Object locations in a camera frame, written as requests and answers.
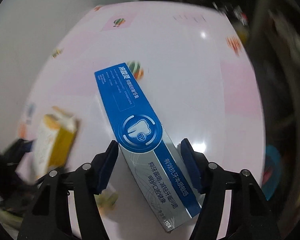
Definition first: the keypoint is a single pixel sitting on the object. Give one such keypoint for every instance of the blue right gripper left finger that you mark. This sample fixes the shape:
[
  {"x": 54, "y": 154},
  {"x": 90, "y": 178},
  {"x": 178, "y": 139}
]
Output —
[{"x": 105, "y": 163}]

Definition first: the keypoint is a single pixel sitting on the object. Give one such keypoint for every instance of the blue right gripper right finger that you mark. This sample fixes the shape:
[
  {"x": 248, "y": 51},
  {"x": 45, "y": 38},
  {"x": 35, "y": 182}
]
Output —
[{"x": 187, "y": 154}]

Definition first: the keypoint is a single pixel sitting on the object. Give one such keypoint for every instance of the blue toothpaste box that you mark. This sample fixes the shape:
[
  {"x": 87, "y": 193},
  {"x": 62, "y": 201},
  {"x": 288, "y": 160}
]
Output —
[{"x": 151, "y": 156}]

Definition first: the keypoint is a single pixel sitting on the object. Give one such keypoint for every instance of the yellow white medicine box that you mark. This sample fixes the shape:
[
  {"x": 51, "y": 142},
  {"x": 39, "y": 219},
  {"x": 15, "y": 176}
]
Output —
[{"x": 55, "y": 137}]

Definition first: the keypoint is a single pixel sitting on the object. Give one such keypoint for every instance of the blue plastic mesh basket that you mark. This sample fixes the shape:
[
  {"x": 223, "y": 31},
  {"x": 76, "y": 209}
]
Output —
[{"x": 272, "y": 171}]

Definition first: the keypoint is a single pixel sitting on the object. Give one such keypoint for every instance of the cooking oil bottle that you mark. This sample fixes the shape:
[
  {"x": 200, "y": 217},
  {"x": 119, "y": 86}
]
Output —
[{"x": 240, "y": 25}]

